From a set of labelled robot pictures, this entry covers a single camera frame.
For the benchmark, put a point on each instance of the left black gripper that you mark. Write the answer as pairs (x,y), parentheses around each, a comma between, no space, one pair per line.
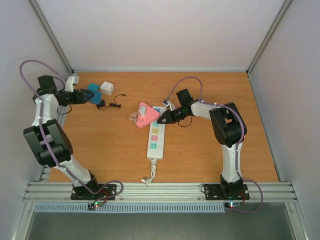
(81,100)

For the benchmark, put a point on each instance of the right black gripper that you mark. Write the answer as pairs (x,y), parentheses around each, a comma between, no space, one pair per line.
(170,118)

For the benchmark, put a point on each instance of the teal cube plug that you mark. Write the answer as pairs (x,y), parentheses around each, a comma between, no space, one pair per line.
(93,87)

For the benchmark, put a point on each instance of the blue cube socket adapter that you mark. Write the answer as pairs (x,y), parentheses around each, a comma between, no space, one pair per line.
(94,97)

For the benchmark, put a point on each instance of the black plug adapter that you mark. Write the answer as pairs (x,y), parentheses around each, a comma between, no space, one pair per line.
(101,105)

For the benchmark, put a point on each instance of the white power strip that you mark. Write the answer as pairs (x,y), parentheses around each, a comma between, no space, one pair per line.
(156,141)

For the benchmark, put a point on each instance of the white cube plug with picture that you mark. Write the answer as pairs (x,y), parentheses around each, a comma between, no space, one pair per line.
(107,88)

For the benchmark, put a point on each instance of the small white charger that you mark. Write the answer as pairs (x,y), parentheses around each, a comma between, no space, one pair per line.
(142,111)

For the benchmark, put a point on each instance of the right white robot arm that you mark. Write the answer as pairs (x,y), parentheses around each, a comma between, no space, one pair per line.
(229,130)

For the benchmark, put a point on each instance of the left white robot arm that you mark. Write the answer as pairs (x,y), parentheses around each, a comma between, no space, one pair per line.
(85,178)

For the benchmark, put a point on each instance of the pink triangular socket adapter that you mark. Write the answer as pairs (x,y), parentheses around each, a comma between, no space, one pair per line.
(146,115)

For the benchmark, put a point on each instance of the right small circuit board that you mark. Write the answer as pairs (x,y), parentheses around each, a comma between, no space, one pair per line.
(232,204)

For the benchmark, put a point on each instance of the small circuit board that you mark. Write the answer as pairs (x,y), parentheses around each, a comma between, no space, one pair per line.
(94,206)
(232,204)

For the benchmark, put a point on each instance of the left small circuit board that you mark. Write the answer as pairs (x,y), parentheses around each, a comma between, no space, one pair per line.
(94,206)

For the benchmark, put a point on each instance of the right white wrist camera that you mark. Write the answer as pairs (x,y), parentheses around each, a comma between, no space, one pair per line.
(168,104)

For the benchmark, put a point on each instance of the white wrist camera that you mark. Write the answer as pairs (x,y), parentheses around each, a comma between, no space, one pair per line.
(168,104)
(71,82)

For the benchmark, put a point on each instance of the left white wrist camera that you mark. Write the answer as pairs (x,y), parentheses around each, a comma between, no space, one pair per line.
(71,82)

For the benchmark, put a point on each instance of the left aluminium rail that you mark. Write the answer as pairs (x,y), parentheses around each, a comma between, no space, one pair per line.
(60,117)

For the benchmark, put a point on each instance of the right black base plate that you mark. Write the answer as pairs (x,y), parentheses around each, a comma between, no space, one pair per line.
(214,192)

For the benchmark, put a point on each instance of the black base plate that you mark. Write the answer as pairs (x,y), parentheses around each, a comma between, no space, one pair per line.
(107,193)
(214,192)

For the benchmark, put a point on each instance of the left aluminium corner post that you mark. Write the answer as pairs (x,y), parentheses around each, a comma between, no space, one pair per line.
(49,32)

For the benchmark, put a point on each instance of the aluminium corner post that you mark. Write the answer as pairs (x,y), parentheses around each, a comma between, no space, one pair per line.
(269,34)
(49,32)

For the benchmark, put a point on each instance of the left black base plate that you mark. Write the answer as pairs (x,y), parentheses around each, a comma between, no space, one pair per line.
(107,193)

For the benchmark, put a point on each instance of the front aluminium rail frame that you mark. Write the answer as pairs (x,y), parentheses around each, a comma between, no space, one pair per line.
(273,192)

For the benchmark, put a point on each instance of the grey slotted cable duct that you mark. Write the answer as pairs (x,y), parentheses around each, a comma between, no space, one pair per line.
(130,208)

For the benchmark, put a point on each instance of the right aluminium corner post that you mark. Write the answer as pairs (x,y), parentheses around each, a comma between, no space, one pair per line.
(269,34)

